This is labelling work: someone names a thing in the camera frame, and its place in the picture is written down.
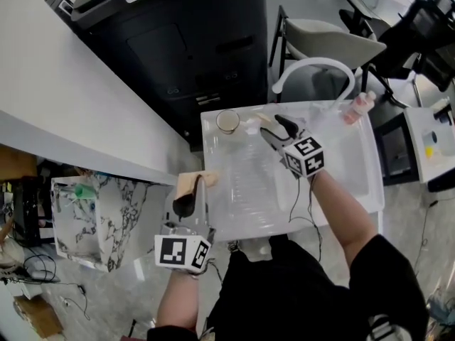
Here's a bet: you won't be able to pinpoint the black rack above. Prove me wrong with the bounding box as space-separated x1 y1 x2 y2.
0 175 55 249

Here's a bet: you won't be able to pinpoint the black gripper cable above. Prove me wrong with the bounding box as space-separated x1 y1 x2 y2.
288 175 323 263

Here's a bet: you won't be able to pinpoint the pink bottle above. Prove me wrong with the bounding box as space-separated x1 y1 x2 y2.
341 90 378 124

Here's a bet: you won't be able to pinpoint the black faucet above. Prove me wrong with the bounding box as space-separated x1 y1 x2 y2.
434 102 455 124

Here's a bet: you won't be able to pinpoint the black high-back office chair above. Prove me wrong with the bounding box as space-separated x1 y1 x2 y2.
338 0 455 92

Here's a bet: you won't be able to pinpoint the glass cup with handle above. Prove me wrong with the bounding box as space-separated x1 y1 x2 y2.
215 109 242 136

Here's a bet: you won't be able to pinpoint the person's black clothes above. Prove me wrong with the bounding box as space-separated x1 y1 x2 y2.
146 234 430 341

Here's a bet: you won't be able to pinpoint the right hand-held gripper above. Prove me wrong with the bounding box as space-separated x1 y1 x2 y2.
259 114 326 179

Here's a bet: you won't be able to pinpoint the person's left forearm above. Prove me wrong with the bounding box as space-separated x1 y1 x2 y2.
156 270 200 334

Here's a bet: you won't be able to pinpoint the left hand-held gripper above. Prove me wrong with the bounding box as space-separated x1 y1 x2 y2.
154 175 216 275

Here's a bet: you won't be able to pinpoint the large white sink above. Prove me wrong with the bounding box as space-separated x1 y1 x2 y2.
200 99 386 243

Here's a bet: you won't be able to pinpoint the person's right forearm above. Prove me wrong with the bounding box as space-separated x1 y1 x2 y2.
310 170 378 263

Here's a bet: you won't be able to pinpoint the grey chair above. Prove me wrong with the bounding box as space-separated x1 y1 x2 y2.
268 4 388 103

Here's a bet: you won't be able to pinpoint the black floor cable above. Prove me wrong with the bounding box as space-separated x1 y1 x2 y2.
21 253 90 322

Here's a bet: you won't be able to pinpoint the green plastic bin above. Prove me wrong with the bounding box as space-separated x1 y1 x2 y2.
73 184 95 201

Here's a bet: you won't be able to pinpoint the cardboard box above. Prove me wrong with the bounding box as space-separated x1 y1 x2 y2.
0 145 38 183

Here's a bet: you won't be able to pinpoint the white curved faucet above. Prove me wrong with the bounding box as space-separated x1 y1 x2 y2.
271 56 357 112

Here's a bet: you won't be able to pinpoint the large black cabinet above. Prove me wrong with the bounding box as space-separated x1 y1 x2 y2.
70 0 269 153

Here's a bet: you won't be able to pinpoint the marble pattern box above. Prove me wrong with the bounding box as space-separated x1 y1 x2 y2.
50 173 179 274

